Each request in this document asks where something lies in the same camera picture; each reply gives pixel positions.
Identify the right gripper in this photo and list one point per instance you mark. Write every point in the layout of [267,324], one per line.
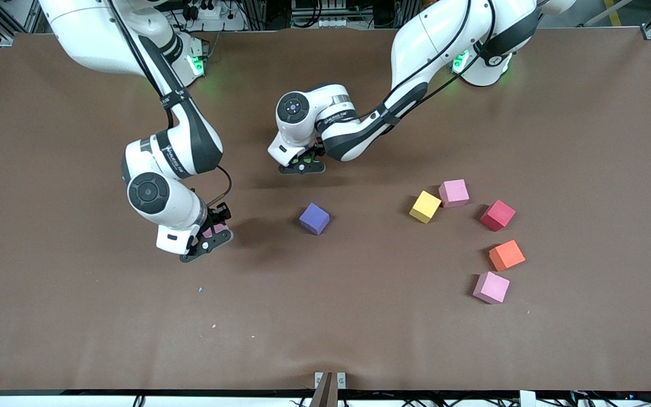
[221,213]

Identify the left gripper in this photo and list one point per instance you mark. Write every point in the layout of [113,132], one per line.
[313,152]

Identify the green foam cube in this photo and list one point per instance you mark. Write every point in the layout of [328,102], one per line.
[306,161]

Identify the pink foam cube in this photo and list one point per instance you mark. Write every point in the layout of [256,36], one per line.
[491,287]
[216,229]
[454,192]

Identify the yellow foam cube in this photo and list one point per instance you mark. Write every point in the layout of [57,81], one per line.
[425,206]

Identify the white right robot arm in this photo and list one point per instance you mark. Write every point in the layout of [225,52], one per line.
[173,203]

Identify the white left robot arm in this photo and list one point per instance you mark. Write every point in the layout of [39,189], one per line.
[416,39]

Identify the purple foam cube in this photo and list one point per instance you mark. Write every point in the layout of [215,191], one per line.
[314,218]

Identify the white power strip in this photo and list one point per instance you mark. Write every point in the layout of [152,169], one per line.
[332,22]
[209,14]

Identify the red foam cube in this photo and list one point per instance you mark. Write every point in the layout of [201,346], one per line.
[497,215]

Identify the orange foam cube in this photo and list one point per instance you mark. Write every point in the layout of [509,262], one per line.
[506,255]

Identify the white tag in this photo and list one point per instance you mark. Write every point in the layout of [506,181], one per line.
[527,399]

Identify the metal table clamp bracket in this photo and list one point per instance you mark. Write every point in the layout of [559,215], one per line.
[330,390]

